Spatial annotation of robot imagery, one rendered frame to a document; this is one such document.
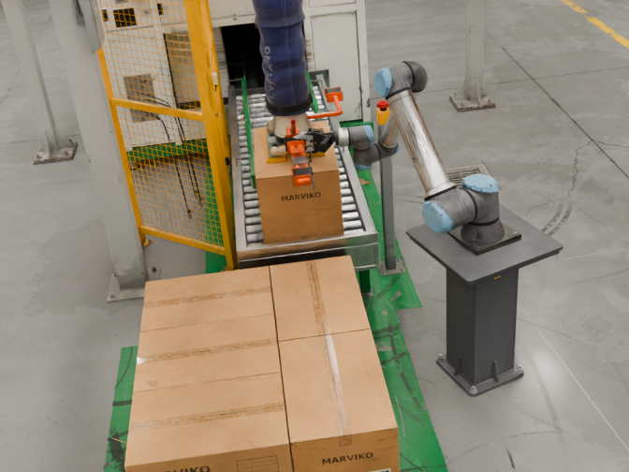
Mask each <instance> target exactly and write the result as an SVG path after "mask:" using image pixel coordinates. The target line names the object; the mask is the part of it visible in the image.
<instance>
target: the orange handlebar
mask: <svg viewBox="0 0 629 472"><path fill-rule="evenodd" d="M333 101H334V103H335V106H336V109H337V111H330V112H322V113H314V114H308V120H309V119H317V118H325V117H332V116H340V115H341V114H343V110H342V108H341V105H340V102H339V100H338V97H337V96H333ZM290 152H291V158H292V157H297V156H305V153H304V148H303V146H302V145H301V144H300V145H299V148H294V146H293V145H291V146H290ZM310 181H311V179H310V178H306V179H298V183H299V184H308V183H309V182H310Z"/></svg>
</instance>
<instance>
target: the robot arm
mask: <svg viewBox="0 0 629 472"><path fill-rule="evenodd" d="M427 82H428V74H427V71H426V70H425V68H424V66H422V65H421V64H420V63H418V62H416V61H411V60H408V61H403V62H401V63H398V64H395V65H392V66H386V67H384V68H382V69H379V70H378V71H377V72H376V74H375V76H374V87H375V91H376V93H377V94H378V95H379V96H381V97H384V98H385V99H386V101H387V103H388V104H389V107H390V109H391V112H390V115H389V117H388V120H387V123H386V125H385V127H384V130H383V132H382V135H381V136H380V138H379V141H376V142H374V138H373V130H372V127H371V126H370V125H360V126H351V127H343V128H338V129H337V130H332V131H333V132H326V133H324V129H323V128H318V129H320V130H318V129H313V131H312V132H309V133H305V132H304V131H301V132H300V134H299V135H296V136H294V137H293V139H296V140H299V139H301V140H304V139H306V140H311V139H313V144H314V145H308V146H307V145H306V147H307V150H305V152H304V153H306V154H309V153H310V152H312V154H314V153H317V152H318V151H320V153H325V152H326V151H327V150H328V149H329V147H330V146H331V145H332V144H333V142H335V145H339V146H340V147H346V146H353V163H354V167H355V168H357V169H359V170H368V169H370V168H371V167H372V165H373V164H372V163H373V162H376V161H378V160H381V159H383V158H386V157H389V156H393V155H395V154H397V153H398V151H399V143H398V140H399V137H400V135H401V134H402V138H403V140H404V142H405V145H406V147H407V149H408V152H409V154H410V156H411V158H412V160H413V162H414V165H415V167H416V170H417V173H418V176H419V178H420V180H421V182H422V184H423V186H424V189H425V192H426V193H425V195H424V200H425V203H424V204H423V205H422V208H421V212H422V216H423V219H424V221H425V222H426V224H427V226H428V227H429V228H430V229H431V230H433V231H434V232H437V233H444V232H447V231H451V230H452V229H455V228H458V227H460V226H462V227H461V238H462V239H463V240H464V241H465V242H467V243H470V244H475V245H488V244H493V243H497V242H499V241H501V240H502V239H503V238H504V236H505V229H504V226H503V224H502V222H501V220H500V218H499V192H498V191H499V188H498V184H497V181H496V180H495V179H494V178H492V177H490V176H488V175H482V174H475V175H471V176H467V177H465V178H464V179H463V180H462V187H461V188H459V189H458V187H457V185H456V184H454V183H451V182H450V181H449V179H448V177H447V174H446V171H445V168H444V166H443V164H442V161H441V159H440V157H439V155H438V153H437V151H436V148H435V146H434V144H433V141H432V138H431V135H430V133H429V131H428V128H427V127H426V125H425V122H424V120H423V117H422V115H421V113H420V110H419V108H418V106H417V103H416V100H417V96H418V94H419V93H420V92H422V91H423V90H424V89H425V87H426V85H427ZM316 130H317V131H316ZM314 146H315V147H314Z"/></svg>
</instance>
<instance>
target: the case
mask: <svg viewBox="0 0 629 472"><path fill-rule="evenodd" d="M313 126H317V129H318V128H323V129H324V133H326V132H329V125H328V121H319V122H313ZM318 130H320V129H318ZM253 131H254V150H255V169H256V189H257V195H258V203H259V210H260V216H261V224H262V230H263V237H264V244H271V243H284V242H292V241H298V240H306V239H313V238H320V237H328V236H335V235H342V234H344V220H343V207H342V195H341V183H340V171H339V166H338V162H337V158H336V154H335V151H334V147H333V144H332V145H331V146H330V147H329V149H328V150H327V151H326V152H325V156H321V157H314V158H312V162H310V167H312V168H313V172H314V175H313V177H314V189H313V186H312V185H311V184H309V185H302V186H295V184H294V179H293V174H292V169H294V168H293V164H292V162H293V161H292V158H291V154H289V153H285V154H286V161H285V162H277V163H270V164H267V160H266V155H265V148H264V142H263V136H262V133H266V132H268V131H267V128H266V127H260V128H254V129H253Z"/></svg>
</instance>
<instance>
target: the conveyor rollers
mask: <svg viewBox="0 0 629 472"><path fill-rule="evenodd" d="M313 88H314V93H315V97H316V100H317V103H318V106H319V109H320V110H323V109H324V105H323V104H322V100H321V96H320V95H319V91H318V88H317V86H315V87H313ZM266 97H267V95H266V93H260V94H252V95H247V98H248V107H249V115H250V124H251V133H252V142H253V150H254V131H253V129H254V128H260V127H266V125H267V122H268V121H269V120H270V119H272V115H271V114H269V113H268V112H267V108H266V103H265V98H266ZM236 98H237V99H236V100H237V103H236V104H237V110H238V113H237V114H238V120H240V119H245V117H244V107H243V98H242V96H236ZM307 114H314V110H313V107H312V104H311V108H310V109H309V110H308V111H307ZM238 125H239V128H238V129H239V133H240V134H239V136H240V139H239V141H240V147H241V150H240V153H241V155H248V146H247V137H246V127H245V122H239V123H238ZM334 151H335V154H336V158H337V162H338V166H339V171H340V183H341V195H342V207H343V220H344V234H349V233H357V232H363V229H362V228H361V224H360V221H359V220H358V213H357V212H356V209H357V208H356V205H355V204H354V202H353V201H354V200H353V197H352V196H351V191H350V189H349V188H348V186H349V184H348V182H347V181H346V176H345V174H344V168H342V161H340V156H339V155H338V150H337V148H336V147H334ZM254 158H255V150H254ZM241 171H242V179H243V184H242V185H243V193H244V198H243V199H244V208H245V215H246V222H245V224H246V226H247V227H246V229H247V230H246V232H247V241H248V247H249V246H256V245H263V244H264V237H263V230H262V224H261V216H260V210H259V203H258V195H257V189H256V188H252V181H251V175H250V166H249V157H248V158H241Z"/></svg>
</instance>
